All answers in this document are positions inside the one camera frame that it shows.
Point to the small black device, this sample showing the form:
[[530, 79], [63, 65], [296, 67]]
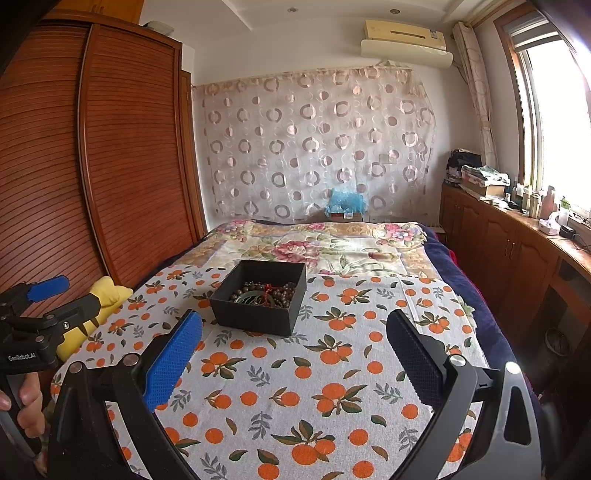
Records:
[[568, 232]]

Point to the dark pot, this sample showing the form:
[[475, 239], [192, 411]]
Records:
[[558, 342]]

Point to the black jewelry box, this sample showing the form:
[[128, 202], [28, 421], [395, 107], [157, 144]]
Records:
[[258, 321]]

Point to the cardboard box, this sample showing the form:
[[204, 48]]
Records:
[[341, 217]]

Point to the wooden slatted wardrobe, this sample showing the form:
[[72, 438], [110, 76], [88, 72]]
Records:
[[115, 161]]

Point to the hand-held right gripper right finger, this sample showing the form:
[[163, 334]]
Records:
[[415, 360]]

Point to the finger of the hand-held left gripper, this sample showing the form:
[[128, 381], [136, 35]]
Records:
[[69, 314], [46, 287]]

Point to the wooden window cabinet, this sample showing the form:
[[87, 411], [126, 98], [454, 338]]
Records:
[[498, 249]]

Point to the pink bottle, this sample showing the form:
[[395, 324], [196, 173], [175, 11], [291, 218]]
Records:
[[549, 203]]

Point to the circle pattern sheer curtain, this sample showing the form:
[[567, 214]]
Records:
[[300, 138]]

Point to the wall air conditioner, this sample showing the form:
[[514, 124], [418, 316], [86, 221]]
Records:
[[406, 48]]

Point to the dark blue blanket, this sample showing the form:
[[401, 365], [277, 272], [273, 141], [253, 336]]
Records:
[[480, 318]]

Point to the jeweled metal hair comb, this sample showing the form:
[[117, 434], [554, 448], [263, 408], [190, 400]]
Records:
[[249, 299]]

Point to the orange fruit print cloth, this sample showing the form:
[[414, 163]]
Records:
[[295, 392]]

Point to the person's left hand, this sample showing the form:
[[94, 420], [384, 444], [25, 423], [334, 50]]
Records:
[[32, 406]]

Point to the floral blanket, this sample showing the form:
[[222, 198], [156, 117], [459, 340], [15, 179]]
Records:
[[323, 249]]

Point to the white bottle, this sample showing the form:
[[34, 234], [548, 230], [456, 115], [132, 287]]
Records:
[[534, 203]]

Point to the blue ruffled fabric bundle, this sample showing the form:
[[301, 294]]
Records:
[[344, 201]]

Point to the yellow plush toy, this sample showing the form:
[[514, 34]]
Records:
[[108, 295]]

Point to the window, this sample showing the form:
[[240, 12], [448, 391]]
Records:
[[554, 115]]

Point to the pink tissue box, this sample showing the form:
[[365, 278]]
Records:
[[549, 227]]

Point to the pile of clothes and books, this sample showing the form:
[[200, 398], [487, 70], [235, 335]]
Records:
[[480, 177]]

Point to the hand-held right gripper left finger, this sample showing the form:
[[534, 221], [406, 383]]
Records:
[[173, 364]]

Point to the patterned window curtain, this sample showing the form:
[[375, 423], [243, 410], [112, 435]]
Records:
[[475, 92]]

